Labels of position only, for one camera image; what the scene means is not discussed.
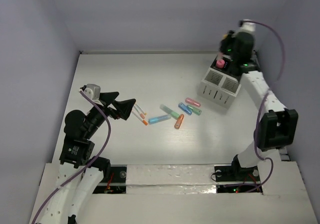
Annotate green highlighter clear cap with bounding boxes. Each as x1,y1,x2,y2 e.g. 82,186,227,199
160,104,180,120

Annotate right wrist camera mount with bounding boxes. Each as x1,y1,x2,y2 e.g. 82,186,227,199
238,20,256,34

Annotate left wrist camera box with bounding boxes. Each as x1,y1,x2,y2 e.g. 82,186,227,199
83,84,101,101

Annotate yellow tip marker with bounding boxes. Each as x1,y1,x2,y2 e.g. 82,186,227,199
135,103,147,115

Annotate orange correction tape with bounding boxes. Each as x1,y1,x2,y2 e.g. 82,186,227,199
174,114,185,129

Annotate pink glue stick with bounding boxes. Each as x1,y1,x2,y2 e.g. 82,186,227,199
215,52,225,69

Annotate green correction tape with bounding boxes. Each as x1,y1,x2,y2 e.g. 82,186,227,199
187,105,202,116

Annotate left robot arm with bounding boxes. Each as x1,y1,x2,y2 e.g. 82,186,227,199
32,84,136,223

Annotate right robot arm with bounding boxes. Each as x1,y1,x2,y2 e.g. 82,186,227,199
212,30,299,182

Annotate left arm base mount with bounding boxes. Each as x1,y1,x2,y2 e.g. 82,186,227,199
93,165,127,194

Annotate pink correction tape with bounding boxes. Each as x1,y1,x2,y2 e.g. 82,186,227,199
185,98,201,107

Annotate black and white organizer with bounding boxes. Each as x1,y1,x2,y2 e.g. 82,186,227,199
197,56,241,110

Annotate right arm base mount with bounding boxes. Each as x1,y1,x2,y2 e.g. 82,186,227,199
211,155,262,193

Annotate blue correction tape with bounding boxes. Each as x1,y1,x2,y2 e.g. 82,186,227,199
178,102,192,115

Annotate blue highlighter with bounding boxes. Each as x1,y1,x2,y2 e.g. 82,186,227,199
148,114,171,124

